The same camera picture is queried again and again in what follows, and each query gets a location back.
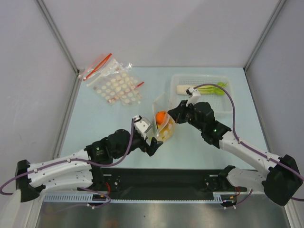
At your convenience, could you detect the orange fruit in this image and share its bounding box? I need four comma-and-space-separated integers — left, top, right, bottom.
155, 111, 167, 125

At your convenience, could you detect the yellow lemon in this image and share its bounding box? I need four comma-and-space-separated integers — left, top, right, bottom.
158, 118, 175, 142

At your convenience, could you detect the clear dotted zip bag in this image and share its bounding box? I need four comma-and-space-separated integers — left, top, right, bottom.
152, 92, 175, 142

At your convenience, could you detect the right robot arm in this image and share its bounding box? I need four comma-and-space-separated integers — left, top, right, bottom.
168, 100, 303, 206

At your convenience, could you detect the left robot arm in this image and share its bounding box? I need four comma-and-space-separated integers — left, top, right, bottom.
15, 129, 163, 202

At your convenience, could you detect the dotted zip bag red slider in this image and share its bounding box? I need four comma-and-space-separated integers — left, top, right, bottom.
84, 58, 144, 106

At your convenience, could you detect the clear zip bag red zipper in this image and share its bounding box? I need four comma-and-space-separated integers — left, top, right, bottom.
77, 53, 112, 81

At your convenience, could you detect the white perforated plastic basket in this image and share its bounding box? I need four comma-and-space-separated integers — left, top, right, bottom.
170, 74, 233, 116

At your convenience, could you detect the green onion stalk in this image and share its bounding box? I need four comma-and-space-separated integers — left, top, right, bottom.
176, 85, 224, 95

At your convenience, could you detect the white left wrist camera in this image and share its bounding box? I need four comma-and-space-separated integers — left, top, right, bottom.
133, 115, 153, 140

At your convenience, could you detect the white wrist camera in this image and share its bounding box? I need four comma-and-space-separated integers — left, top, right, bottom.
186, 87, 201, 107
133, 115, 153, 140

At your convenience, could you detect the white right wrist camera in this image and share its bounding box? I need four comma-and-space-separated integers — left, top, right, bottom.
186, 87, 201, 107

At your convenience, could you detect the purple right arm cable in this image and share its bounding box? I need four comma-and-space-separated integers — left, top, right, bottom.
193, 83, 304, 209

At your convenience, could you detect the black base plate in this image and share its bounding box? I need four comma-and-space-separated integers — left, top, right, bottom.
47, 165, 276, 200

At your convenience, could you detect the white slotted cable duct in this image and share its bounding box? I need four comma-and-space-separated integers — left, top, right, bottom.
43, 191, 237, 204

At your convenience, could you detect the aluminium frame rail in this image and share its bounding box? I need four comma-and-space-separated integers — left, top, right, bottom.
35, 0, 80, 74

